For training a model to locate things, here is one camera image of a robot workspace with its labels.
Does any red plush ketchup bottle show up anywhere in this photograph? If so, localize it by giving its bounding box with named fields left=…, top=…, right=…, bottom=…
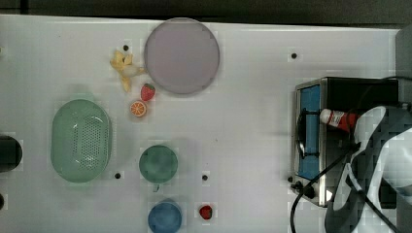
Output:
left=320, top=109, right=359, bottom=133

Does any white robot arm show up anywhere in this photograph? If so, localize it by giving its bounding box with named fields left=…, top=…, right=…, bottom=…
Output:
left=325, top=106, right=411, bottom=233

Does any black toaster oven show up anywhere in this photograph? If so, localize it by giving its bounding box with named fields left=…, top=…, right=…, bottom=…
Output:
left=290, top=77, right=398, bottom=208

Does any red strawberry toy upper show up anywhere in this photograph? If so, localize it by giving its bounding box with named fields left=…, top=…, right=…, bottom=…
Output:
left=140, top=83, right=155, bottom=101

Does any red strawberry toy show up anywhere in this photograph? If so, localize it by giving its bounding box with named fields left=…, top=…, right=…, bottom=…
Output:
left=140, top=83, right=155, bottom=101
left=199, top=205, right=213, bottom=220

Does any lilac round plate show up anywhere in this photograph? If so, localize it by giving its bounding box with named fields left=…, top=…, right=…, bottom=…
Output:
left=144, top=17, right=220, bottom=94

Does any green cup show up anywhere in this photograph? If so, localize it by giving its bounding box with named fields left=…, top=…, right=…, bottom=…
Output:
left=139, top=145, right=179, bottom=192

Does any orange slice toy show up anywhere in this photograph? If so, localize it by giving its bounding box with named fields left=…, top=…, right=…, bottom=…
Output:
left=129, top=100, right=147, bottom=117

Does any red strawberry toy lower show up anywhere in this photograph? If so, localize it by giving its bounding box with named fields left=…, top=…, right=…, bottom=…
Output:
left=199, top=205, right=213, bottom=220

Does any yellow peeled banana toy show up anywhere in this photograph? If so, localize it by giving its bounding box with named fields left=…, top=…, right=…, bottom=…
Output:
left=110, top=50, right=146, bottom=92

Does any blue cup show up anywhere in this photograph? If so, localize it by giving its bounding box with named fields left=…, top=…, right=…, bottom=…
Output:
left=148, top=199, right=183, bottom=233

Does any green perforated colander basket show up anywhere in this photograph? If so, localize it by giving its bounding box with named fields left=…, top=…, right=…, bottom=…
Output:
left=51, top=99, right=112, bottom=183

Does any black round object left edge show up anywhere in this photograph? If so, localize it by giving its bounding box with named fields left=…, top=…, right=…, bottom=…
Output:
left=0, top=136, right=22, bottom=173

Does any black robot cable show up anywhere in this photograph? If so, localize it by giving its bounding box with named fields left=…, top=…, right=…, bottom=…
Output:
left=289, top=76, right=412, bottom=233

